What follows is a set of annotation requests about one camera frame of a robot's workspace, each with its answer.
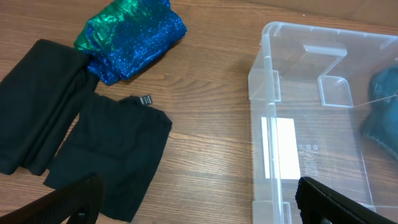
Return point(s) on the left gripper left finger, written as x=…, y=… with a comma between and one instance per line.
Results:
x=79, y=202

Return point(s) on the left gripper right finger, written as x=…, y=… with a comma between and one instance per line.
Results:
x=320, y=204

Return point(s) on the square black garment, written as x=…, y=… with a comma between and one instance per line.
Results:
x=121, y=141

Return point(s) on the blue denim jeans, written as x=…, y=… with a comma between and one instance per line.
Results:
x=381, y=123

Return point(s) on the long black garment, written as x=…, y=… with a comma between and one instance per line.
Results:
x=40, y=97

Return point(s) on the white label in container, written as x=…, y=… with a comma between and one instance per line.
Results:
x=288, y=153

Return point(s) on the clear plastic storage container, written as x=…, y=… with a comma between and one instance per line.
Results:
x=319, y=77

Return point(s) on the shiny blue green garment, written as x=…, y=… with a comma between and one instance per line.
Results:
x=127, y=36

